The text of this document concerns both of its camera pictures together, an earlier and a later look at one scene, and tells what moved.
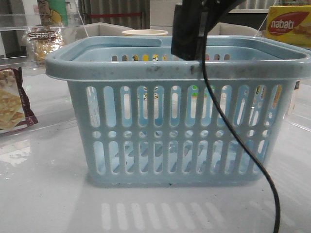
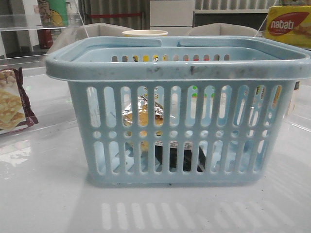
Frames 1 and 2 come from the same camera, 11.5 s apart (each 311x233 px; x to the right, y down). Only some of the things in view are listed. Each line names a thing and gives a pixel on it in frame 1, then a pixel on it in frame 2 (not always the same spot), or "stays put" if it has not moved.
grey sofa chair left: x=72 y=34 stays put
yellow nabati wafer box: x=290 y=24 stays put
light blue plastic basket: x=146 y=119 stays put
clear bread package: x=42 y=41 → x=143 y=118
